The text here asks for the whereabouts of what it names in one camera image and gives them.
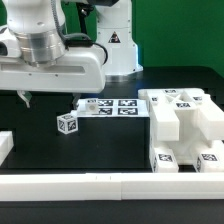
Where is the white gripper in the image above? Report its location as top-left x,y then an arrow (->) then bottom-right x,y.
0,46 -> 105,110

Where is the white chair seat piece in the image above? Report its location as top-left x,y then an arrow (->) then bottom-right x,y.
149,110 -> 215,172

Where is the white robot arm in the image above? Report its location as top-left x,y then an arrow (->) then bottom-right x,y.
0,0 -> 108,103

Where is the white flat back plate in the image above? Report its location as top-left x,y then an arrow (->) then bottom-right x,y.
73,98 -> 149,117

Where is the white left fence rail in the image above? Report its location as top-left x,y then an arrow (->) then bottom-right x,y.
0,131 -> 14,166

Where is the white fence rail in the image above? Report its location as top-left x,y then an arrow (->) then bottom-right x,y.
0,173 -> 224,201
0,131 -> 14,166

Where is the white front fence rail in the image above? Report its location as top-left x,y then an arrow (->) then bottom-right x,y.
0,173 -> 224,201

